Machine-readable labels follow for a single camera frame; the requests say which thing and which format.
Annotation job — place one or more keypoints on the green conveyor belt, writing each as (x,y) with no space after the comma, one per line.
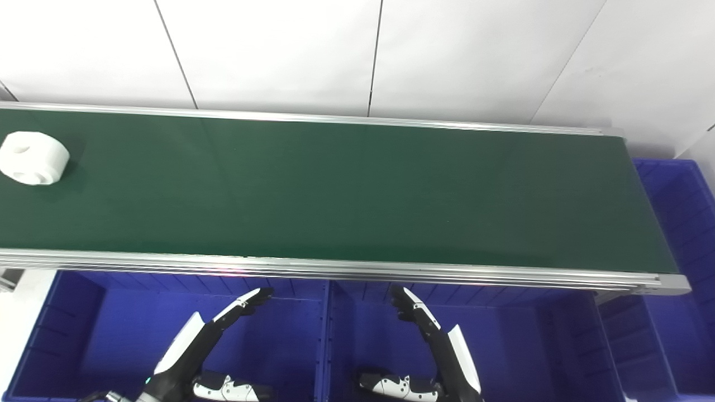
(335,269)
(335,190)

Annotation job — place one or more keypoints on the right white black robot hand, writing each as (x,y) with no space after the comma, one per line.
(458,363)

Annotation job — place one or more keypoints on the grey conveyor support bracket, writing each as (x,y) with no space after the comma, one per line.
(10,279)

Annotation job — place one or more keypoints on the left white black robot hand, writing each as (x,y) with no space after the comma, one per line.
(179,357)

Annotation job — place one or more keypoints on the blue plastic bin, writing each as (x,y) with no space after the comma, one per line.
(514,346)
(111,335)
(687,223)

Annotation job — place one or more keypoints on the white round plastic part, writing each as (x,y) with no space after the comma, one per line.
(34,157)

